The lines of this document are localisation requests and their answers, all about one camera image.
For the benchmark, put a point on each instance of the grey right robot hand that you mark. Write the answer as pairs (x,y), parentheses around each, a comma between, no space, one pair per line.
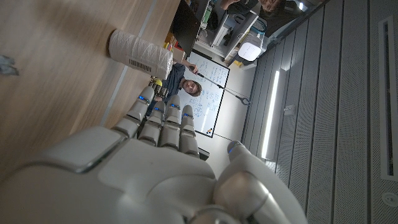
(140,180)

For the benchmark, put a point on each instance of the white thread spool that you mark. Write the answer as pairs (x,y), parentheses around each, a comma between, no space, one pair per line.
(140,51)

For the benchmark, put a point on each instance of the yellow tennis ball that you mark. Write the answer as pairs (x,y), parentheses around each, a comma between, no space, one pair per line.
(158,82)

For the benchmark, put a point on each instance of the seated person in blue shirt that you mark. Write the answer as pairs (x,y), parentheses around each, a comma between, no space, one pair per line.
(175,81)

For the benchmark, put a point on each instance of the black reacher grabber tool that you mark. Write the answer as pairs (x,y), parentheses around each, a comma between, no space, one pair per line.
(217,84)

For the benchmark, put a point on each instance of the long ceiling light strip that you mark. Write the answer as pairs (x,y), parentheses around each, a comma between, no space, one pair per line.
(270,118)

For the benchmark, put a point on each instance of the black computer monitor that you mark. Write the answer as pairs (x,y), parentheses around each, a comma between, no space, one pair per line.
(185,28)

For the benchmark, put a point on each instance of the white rounded container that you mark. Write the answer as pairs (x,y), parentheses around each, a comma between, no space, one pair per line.
(249,50)

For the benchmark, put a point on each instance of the white shelf cabinet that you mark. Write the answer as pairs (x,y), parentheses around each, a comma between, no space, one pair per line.
(222,31)

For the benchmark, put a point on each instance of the standing person in black clothes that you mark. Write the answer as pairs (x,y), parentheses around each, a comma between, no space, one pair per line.
(280,21)

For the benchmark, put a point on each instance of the long ceiling vent slot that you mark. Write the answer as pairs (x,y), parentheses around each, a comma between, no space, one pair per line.
(388,93)

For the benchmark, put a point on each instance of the whiteboard with black frame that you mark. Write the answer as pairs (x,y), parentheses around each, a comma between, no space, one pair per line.
(211,105)

